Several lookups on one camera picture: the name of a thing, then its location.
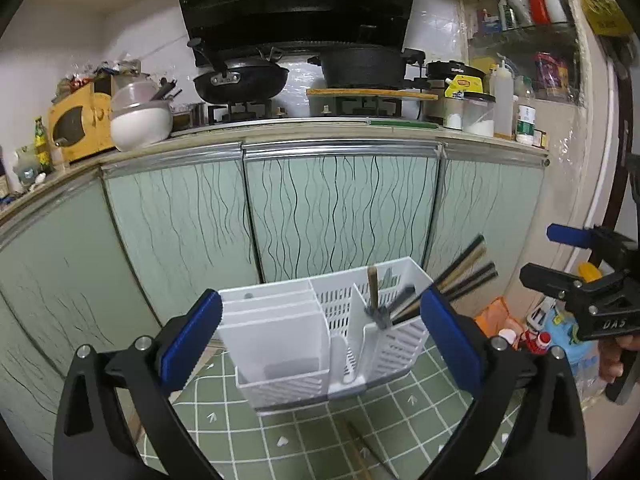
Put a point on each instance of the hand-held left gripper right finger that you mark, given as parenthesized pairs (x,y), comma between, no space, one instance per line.
(447,335)

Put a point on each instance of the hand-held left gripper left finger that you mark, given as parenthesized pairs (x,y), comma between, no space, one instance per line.
(192,340)

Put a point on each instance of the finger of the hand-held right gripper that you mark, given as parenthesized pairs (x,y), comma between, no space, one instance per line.
(547,282)
(565,235)

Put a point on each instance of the wooden chopstick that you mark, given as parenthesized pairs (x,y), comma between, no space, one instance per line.
(373,287)
(467,265)
(360,450)

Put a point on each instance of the white plastic utensil holder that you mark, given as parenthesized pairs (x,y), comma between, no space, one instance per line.
(280,340)

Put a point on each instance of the person's right hand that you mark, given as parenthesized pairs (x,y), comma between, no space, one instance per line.
(612,360)

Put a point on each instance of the orange plastic bag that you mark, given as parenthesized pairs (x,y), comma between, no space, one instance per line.
(492,317)

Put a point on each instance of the dark sauce bottle red cap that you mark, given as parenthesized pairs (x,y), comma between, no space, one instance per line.
(542,342)

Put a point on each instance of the green wavy cabinet door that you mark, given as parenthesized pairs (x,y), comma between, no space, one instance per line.
(490,200)
(20,385)
(65,260)
(185,225)
(340,210)

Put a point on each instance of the small yellow box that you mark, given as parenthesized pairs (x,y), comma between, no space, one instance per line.
(541,139)

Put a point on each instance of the white bottle green label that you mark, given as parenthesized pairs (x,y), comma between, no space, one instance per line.
(526,127)

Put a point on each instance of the white squeeze bottle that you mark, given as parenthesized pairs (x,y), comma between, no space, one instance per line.
(503,105)

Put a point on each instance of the large clear powder container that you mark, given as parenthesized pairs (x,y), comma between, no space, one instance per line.
(479,117)

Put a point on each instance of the colourful snack packet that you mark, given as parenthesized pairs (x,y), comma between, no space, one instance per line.
(552,75)

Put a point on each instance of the small clear powder container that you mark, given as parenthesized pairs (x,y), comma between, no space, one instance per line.
(452,115)

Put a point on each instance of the yellow packet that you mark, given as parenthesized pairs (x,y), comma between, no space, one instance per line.
(465,85)

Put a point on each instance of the black flat electric griddle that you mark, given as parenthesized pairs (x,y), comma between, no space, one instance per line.
(452,71)

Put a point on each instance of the white tube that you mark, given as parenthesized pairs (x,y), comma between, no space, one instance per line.
(515,5)

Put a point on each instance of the yellow plastic bag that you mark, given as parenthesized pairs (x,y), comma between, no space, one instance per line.
(605,2)

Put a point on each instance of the gas stove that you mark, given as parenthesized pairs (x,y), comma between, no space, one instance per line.
(250,110)

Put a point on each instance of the round wooden board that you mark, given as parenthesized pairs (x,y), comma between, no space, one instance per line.
(372,94)

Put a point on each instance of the yellow microwave oven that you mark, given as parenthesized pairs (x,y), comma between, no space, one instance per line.
(82,125)

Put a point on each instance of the green glass bottle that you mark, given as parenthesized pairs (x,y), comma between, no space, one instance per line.
(43,145)

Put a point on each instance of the black wok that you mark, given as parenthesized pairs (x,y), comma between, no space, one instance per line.
(240,82)

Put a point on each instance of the black cast iron pot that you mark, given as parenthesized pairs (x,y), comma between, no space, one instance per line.
(362,67)

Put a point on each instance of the pile of packets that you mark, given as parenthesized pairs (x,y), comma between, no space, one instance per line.
(100,75)

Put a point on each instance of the black range hood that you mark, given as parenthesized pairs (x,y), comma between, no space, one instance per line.
(300,0)

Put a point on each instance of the glass wall shelf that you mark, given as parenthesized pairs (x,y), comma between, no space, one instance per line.
(525,37)

